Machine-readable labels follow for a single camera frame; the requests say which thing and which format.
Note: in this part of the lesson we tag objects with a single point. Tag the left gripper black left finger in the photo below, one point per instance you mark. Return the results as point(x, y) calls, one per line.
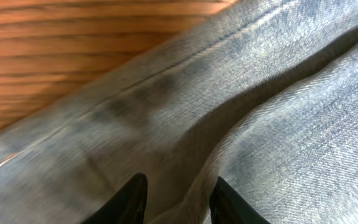
point(127, 206)

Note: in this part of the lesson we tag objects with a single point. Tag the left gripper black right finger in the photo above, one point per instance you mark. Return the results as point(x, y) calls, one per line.
point(228, 207)

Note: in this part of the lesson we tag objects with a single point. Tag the light blue denim jeans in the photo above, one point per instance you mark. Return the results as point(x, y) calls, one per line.
point(263, 95)

